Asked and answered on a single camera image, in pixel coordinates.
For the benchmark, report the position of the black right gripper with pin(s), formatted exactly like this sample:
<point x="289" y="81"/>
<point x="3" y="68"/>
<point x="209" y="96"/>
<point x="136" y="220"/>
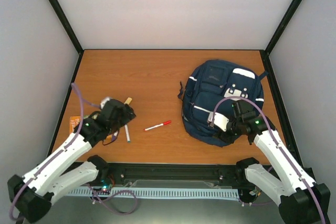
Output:
<point x="227" y="138"/>

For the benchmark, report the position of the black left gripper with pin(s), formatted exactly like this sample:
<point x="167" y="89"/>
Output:
<point x="127" y="118"/>

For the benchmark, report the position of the orange green picture book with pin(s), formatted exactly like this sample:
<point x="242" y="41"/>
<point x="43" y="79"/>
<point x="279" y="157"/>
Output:
<point x="73" y="122"/>

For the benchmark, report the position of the navy blue student backpack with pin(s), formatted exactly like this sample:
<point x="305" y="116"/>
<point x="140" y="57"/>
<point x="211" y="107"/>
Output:
<point x="214" y="86"/>

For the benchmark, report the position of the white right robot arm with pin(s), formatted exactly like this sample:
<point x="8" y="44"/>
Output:
<point x="298" y="196"/>

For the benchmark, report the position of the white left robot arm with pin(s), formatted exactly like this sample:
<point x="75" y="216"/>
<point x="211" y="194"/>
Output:
<point x="34" y="193"/>

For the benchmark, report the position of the purple capped white marker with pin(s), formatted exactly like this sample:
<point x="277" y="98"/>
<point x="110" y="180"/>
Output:
<point x="115" y="135"/>

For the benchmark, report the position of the green capped white marker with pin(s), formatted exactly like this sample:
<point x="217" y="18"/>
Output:
<point x="127" y="133"/>

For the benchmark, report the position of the red capped white marker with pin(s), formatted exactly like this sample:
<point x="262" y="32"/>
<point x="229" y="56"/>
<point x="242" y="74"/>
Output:
<point x="158" y="125"/>

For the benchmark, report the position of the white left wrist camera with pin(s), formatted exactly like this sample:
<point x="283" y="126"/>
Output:
<point x="104" y="101"/>

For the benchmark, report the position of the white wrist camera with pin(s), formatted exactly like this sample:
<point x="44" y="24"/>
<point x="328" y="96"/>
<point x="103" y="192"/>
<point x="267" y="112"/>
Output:
<point x="104" y="101"/>
<point x="219" y="120"/>

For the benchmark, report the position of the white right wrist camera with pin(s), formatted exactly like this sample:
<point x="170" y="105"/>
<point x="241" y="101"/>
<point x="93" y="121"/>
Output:
<point x="219" y="120"/>

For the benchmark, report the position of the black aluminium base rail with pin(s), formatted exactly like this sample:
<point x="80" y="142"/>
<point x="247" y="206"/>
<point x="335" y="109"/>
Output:
<point x="223" y="175"/>

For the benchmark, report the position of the light blue slotted cable duct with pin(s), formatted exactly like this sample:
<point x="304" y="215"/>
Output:
<point x="169" y="193"/>

